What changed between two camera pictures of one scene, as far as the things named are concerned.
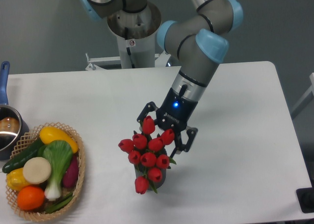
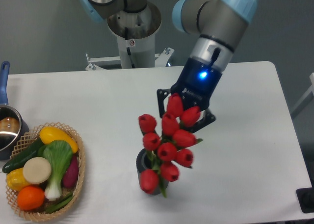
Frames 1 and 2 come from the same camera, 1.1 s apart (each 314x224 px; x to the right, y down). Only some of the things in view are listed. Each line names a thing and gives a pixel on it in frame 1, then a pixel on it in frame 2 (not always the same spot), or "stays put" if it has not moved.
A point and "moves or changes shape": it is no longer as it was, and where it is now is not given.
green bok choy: [59, 154] stays put
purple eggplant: [71, 177] stays put
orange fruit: [30, 197] stays put
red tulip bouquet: [148, 152] moves or changes shape
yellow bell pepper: [15, 180] stays put
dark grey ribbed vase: [140, 171] -> [142, 165]
